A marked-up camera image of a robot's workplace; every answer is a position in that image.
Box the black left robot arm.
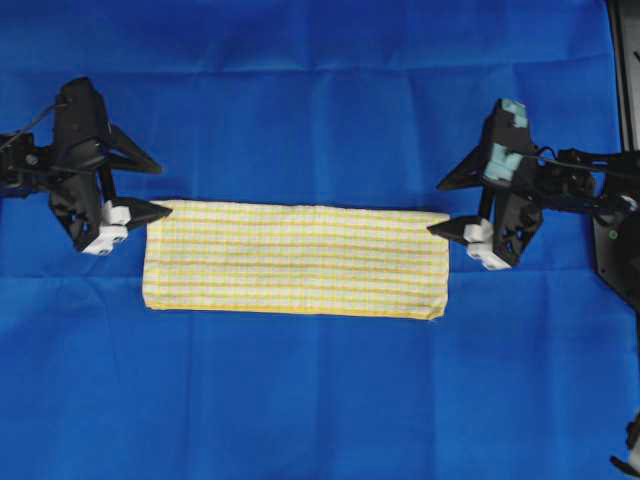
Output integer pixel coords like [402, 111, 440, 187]
[1, 133, 172, 256]

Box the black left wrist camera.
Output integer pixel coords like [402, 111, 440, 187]
[53, 77, 110, 152]

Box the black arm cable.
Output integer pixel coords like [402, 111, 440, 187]
[519, 145, 640, 174]
[0, 102, 69, 151]

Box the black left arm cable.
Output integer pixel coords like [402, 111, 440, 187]
[0, 102, 69, 151]

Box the taped right wrist camera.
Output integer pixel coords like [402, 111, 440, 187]
[481, 98, 536, 189]

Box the yellow checked towel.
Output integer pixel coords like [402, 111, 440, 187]
[142, 200, 449, 320]

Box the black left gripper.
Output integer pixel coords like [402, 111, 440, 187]
[49, 123, 172, 256]

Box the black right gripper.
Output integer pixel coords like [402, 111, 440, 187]
[427, 145, 543, 271]

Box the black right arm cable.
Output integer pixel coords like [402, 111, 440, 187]
[519, 145, 640, 174]

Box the black table frame rail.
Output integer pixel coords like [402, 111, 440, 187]
[606, 0, 639, 150]

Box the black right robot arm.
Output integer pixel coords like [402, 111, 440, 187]
[428, 144, 639, 308]

